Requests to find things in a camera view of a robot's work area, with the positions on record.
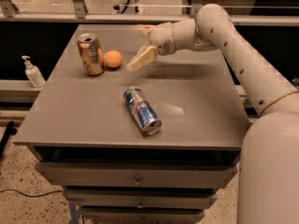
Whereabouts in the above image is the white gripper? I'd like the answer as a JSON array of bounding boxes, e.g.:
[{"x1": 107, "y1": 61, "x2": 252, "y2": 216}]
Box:
[{"x1": 126, "y1": 22, "x2": 177, "y2": 72}]

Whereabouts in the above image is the orange fruit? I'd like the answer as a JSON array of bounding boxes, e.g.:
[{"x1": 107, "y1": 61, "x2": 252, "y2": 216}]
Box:
[{"x1": 104, "y1": 50, "x2": 122, "y2": 68}]

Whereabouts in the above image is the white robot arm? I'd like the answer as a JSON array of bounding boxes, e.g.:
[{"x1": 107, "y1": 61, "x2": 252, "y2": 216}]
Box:
[{"x1": 127, "y1": 4, "x2": 299, "y2": 224}]

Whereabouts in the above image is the orange soda can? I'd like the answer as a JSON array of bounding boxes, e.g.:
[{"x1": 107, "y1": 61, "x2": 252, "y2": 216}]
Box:
[{"x1": 78, "y1": 33, "x2": 105, "y2": 76}]

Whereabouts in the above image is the blue energy drink can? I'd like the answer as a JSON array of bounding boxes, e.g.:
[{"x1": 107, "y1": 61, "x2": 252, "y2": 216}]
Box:
[{"x1": 123, "y1": 87, "x2": 162, "y2": 135}]

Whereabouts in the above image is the grey drawer cabinet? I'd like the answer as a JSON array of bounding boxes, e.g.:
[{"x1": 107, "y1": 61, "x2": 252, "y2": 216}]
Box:
[{"x1": 12, "y1": 23, "x2": 250, "y2": 224}]

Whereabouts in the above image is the white pump bottle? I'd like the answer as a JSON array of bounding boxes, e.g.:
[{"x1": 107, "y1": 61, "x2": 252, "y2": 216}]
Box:
[{"x1": 21, "y1": 55, "x2": 46, "y2": 88}]

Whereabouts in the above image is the black pole on floor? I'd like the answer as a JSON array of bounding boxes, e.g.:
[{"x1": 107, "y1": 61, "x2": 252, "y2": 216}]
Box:
[{"x1": 0, "y1": 120, "x2": 17, "y2": 158}]

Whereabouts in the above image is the metal railing frame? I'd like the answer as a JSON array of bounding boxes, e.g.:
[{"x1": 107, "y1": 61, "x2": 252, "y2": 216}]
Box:
[{"x1": 0, "y1": 0, "x2": 299, "y2": 26}]

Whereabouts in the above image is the black floor cable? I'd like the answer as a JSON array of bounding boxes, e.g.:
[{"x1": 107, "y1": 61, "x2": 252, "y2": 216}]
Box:
[{"x1": 0, "y1": 188, "x2": 64, "y2": 198}]

